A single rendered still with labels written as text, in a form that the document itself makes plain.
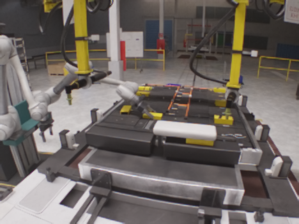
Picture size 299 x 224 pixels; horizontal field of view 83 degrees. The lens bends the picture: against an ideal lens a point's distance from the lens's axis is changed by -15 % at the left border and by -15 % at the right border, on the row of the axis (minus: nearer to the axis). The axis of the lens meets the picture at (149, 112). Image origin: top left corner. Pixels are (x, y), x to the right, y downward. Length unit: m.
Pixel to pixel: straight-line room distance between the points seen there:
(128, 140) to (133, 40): 8.60
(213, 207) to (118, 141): 0.64
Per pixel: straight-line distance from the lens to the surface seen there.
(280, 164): 1.35
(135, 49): 9.58
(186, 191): 1.04
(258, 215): 1.12
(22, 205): 1.27
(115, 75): 6.65
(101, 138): 1.22
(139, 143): 1.13
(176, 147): 1.09
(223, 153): 1.11
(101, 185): 1.15
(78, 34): 1.18
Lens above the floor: 1.66
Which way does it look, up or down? 22 degrees down
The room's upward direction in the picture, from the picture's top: straight up
